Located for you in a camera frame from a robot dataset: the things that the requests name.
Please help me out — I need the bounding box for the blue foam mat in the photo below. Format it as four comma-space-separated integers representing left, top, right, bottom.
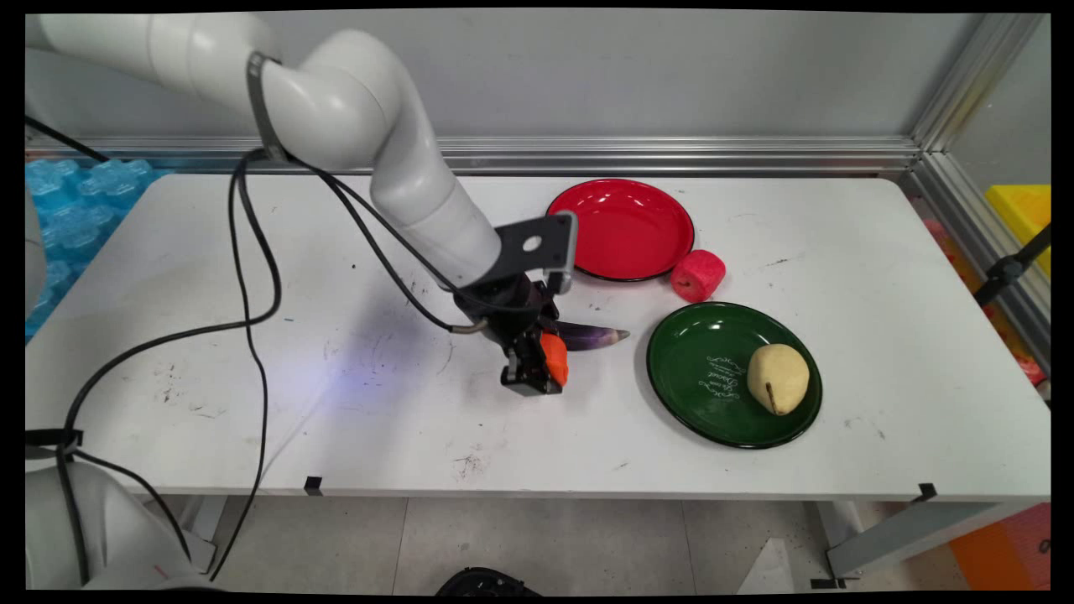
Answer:
25, 158, 173, 336

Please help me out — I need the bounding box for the red round plate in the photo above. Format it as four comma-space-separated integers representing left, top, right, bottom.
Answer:
545, 178, 696, 283

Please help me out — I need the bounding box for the black round floor object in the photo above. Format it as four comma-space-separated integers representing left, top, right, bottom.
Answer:
435, 567, 542, 596

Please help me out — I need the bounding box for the yellow plastic box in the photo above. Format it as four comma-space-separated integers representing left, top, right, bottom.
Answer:
984, 185, 1051, 278

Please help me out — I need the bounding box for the thick black cable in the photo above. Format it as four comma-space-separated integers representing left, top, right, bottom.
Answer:
52, 149, 284, 588

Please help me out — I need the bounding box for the horizontal aluminium frame rail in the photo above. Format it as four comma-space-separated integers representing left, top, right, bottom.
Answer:
25, 137, 924, 177

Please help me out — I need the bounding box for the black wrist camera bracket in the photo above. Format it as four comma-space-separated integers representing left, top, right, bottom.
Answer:
491, 211, 580, 296

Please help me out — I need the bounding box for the green round plate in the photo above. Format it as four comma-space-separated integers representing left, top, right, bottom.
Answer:
646, 301, 824, 450

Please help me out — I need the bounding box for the purple toy eggplant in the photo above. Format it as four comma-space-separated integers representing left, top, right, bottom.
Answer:
555, 320, 631, 351

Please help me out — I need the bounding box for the black cable strap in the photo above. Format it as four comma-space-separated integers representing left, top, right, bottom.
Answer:
25, 428, 85, 451

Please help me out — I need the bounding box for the upright aluminium frame post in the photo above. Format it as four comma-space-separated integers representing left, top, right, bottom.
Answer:
910, 13, 1045, 154

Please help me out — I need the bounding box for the red toy apple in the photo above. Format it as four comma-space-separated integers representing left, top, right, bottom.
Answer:
670, 249, 727, 304

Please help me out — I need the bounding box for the background black cable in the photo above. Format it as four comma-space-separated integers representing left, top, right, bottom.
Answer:
25, 116, 110, 163

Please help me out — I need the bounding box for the beige toy pear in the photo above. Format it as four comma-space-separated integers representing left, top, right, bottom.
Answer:
746, 343, 811, 416

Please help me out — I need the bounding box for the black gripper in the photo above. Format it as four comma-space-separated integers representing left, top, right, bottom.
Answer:
457, 273, 566, 397

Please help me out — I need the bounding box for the slanted aluminium frame rail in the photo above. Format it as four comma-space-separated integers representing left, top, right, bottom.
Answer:
902, 151, 1051, 383

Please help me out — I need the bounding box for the grey arm strap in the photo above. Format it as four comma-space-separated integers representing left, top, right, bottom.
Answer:
246, 52, 292, 164

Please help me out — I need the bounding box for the orange toy carrot piece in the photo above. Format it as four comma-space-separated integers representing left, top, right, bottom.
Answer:
540, 331, 571, 388

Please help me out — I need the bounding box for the orange box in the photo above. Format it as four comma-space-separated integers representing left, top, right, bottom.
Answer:
948, 503, 1051, 591

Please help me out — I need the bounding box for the grey table leg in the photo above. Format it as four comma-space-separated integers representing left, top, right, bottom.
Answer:
826, 501, 1033, 580

